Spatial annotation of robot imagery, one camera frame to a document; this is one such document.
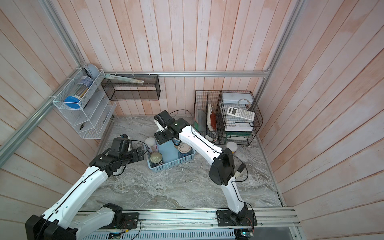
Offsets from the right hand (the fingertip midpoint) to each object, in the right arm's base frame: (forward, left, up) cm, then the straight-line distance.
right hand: (161, 136), depth 84 cm
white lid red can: (+1, +8, -10) cm, 13 cm away
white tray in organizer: (+31, -48, +3) cm, 57 cm away
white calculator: (+16, -51, +2) cm, 53 cm away
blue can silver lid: (-4, -13, -9) cm, 16 cm away
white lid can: (-3, -42, -6) cm, 42 cm away
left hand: (-11, +13, -4) cm, 17 cm away
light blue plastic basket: (-2, -3, -14) cm, 14 cm away
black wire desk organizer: (+17, -40, -1) cm, 43 cm away
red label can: (-11, +3, -8) cm, 14 cm away
